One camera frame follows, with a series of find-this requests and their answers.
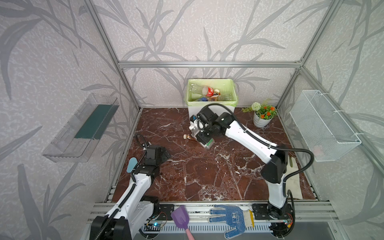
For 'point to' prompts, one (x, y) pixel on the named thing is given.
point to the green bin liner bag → (222, 85)
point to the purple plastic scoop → (180, 218)
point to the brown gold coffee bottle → (185, 136)
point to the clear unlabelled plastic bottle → (227, 96)
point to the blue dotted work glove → (235, 216)
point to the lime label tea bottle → (209, 144)
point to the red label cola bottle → (204, 90)
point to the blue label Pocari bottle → (203, 99)
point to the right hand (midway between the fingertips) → (202, 129)
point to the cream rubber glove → (293, 188)
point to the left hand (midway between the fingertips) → (163, 148)
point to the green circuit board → (152, 227)
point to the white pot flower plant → (263, 114)
